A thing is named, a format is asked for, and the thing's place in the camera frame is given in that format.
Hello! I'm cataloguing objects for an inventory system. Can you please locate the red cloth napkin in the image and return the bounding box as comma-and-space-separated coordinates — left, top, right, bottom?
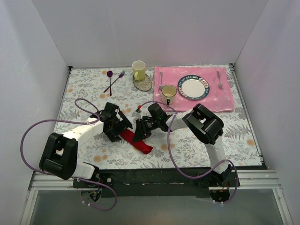
120, 129, 153, 155

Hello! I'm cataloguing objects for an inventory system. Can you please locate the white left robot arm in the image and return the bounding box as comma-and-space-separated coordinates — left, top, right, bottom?
39, 103, 133, 188

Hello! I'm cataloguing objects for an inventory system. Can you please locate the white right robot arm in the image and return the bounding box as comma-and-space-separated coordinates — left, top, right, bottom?
133, 101, 233, 186

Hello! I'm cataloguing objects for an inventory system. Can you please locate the cream enamel mug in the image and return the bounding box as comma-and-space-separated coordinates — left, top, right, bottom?
161, 85, 177, 105

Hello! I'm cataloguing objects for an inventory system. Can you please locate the silver spoon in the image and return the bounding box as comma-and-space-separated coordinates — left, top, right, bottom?
159, 72, 164, 90

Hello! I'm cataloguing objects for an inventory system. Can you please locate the speckled round coaster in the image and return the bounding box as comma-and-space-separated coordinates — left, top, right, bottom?
133, 74, 152, 91

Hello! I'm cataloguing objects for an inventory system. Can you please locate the floral tablecloth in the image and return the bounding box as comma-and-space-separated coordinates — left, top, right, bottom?
54, 65, 263, 169

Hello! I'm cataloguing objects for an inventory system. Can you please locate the white plate blue rim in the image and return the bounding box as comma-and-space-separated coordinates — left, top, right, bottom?
177, 75, 210, 101

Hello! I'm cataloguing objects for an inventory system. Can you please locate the purple fork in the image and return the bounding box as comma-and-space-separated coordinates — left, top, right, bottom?
104, 70, 126, 93

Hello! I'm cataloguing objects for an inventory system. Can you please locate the purple spoon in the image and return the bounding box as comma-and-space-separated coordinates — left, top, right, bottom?
107, 70, 113, 96

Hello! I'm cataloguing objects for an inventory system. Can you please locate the yellow ceramic mug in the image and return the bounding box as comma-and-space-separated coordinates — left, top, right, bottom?
132, 60, 146, 81

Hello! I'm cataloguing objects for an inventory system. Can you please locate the pink placemat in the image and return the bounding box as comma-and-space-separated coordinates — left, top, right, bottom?
153, 66, 235, 113

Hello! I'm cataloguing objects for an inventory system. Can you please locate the silver fork on placemat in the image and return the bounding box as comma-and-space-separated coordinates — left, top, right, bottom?
217, 71, 223, 89

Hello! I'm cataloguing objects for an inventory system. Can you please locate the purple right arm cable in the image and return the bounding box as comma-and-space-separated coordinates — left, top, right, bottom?
138, 101, 240, 204

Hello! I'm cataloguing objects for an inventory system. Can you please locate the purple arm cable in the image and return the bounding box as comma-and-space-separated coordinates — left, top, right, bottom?
138, 101, 240, 204
20, 98, 118, 211

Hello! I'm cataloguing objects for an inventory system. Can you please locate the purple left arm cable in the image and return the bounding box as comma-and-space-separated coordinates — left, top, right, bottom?
20, 98, 118, 211

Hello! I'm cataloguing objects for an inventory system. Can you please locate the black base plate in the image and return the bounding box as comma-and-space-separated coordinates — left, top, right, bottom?
72, 166, 237, 197

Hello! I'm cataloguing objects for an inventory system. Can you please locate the aluminium frame rail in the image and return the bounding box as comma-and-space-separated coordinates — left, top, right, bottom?
20, 170, 293, 225

